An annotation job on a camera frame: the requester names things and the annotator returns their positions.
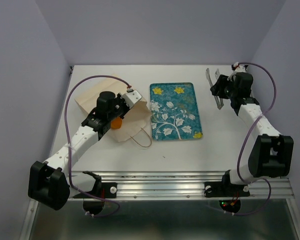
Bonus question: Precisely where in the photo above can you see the metal serving tongs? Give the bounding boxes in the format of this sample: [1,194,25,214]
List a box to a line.
[205,68,224,110]

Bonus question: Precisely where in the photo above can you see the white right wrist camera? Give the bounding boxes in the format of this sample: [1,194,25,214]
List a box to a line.
[227,62,248,82]

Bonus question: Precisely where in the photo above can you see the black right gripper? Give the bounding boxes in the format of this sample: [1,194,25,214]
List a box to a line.
[208,74,237,100]

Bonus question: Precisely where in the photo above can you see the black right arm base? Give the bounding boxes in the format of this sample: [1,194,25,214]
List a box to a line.
[203,181,250,215]

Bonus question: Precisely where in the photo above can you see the orange twisted fake bread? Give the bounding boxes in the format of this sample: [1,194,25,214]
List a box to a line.
[110,117,123,130]

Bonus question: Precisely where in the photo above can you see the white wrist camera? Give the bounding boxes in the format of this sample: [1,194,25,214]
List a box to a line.
[227,62,248,82]
[121,88,142,109]

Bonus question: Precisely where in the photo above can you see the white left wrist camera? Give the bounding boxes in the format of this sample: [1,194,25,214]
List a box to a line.
[121,88,142,109]

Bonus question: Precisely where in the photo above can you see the aluminium front rail frame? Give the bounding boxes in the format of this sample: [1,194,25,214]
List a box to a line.
[20,171,300,240]

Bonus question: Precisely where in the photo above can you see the teal floral tray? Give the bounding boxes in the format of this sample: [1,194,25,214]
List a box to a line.
[149,82,203,141]

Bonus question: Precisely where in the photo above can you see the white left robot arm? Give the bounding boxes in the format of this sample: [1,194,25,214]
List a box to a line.
[28,89,142,211]

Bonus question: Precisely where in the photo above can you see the beige paper bag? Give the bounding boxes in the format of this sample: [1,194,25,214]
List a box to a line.
[75,77,151,142]

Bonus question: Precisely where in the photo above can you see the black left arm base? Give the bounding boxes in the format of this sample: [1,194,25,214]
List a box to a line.
[69,171,121,218]

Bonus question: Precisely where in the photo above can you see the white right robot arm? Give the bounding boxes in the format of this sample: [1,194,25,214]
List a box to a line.
[204,72,294,197]

